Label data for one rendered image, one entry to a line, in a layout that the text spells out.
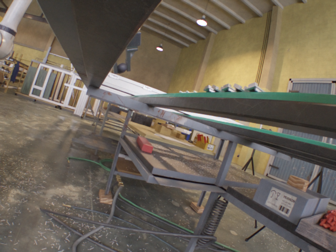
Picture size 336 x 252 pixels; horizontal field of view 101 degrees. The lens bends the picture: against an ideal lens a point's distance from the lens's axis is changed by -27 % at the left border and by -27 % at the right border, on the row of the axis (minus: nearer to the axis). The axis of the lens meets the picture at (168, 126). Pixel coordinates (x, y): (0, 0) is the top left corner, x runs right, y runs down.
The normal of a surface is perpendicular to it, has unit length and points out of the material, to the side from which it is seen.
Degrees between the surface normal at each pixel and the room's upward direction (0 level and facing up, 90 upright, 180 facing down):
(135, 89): 90
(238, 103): 90
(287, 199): 90
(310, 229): 90
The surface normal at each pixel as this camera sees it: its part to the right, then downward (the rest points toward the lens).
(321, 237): -0.87, -0.27
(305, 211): 0.39, 0.14
